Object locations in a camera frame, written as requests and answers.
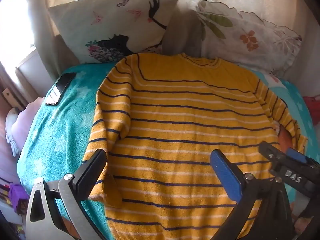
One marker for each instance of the bird print pillow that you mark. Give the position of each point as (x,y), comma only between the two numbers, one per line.
(112,17)

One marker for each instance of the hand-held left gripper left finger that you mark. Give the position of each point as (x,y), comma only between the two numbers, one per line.
(92,170)

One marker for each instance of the yellow striped sweater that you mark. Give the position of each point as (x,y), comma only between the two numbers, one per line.
(175,130)

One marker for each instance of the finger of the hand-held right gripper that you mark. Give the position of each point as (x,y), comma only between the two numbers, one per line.
(271,155)
(296,155)

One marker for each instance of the red cloth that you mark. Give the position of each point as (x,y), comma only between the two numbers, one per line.
(310,105)

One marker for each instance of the leaf print pillow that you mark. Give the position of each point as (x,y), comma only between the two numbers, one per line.
(250,42)

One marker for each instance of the black smartphone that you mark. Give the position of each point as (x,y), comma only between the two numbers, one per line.
(60,90)

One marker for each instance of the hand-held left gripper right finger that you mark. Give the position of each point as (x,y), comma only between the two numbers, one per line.
(225,175)

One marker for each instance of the pink white cushion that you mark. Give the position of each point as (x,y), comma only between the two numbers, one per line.
(22,122)

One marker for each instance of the turquoise printed blanket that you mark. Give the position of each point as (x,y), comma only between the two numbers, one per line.
(62,130)

